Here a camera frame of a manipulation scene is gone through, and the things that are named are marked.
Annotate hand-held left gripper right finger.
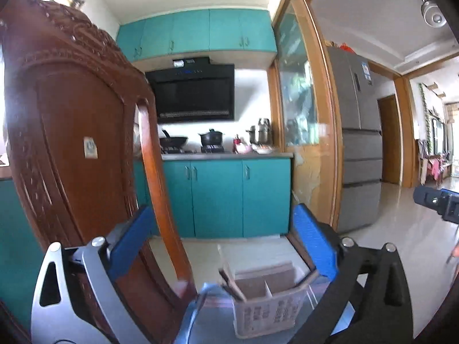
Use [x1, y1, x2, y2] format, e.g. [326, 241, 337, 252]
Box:
[287, 204, 417, 344]

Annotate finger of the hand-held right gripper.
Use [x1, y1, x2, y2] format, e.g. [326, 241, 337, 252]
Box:
[440, 188, 459, 227]
[413, 185, 447, 217]

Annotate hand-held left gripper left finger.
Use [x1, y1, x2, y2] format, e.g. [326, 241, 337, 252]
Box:
[30, 206, 158, 344]

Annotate grey plastic utensil basket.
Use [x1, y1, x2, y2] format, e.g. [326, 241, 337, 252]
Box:
[218, 263, 320, 339]

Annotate pink clothes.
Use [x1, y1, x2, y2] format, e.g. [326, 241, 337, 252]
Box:
[428, 158, 444, 180]

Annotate green vine garland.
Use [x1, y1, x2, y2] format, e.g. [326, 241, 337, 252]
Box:
[418, 82, 433, 151]

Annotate grey refrigerator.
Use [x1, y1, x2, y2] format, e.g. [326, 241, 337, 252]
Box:
[324, 45, 384, 234]

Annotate teal base kitchen cabinet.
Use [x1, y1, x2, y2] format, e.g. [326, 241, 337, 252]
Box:
[133, 158, 293, 239]

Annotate white sticker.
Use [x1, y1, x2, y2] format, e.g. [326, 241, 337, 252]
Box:
[83, 136, 98, 159]

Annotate black wok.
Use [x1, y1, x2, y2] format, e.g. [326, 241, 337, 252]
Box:
[160, 133, 189, 150]

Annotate gas stove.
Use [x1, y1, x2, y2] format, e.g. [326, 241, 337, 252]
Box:
[161, 145, 234, 155]

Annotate blue striped cloth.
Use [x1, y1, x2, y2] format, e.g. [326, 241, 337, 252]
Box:
[176, 281, 355, 344]

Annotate kitchen countertop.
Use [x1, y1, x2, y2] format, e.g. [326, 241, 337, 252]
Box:
[161, 151, 294, 160]

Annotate carved wooden chair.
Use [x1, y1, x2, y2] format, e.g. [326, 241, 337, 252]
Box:
[0, 0, 198, 344]

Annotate black cooking pot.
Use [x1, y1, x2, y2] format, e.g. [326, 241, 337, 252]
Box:
[199, 129, 225, 147]

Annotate wooden framed glass door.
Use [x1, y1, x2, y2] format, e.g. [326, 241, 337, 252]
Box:
[267, 0, 342, 230]

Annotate black range hood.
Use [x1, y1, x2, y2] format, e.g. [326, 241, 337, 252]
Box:
[145, 56, 236, 122]

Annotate ceiling lamp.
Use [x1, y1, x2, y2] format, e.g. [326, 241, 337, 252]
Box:
[419, 0, 447, 28]

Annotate teal wall kitchen cabinet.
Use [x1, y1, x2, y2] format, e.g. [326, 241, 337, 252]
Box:
[116, 9, 278, 62]

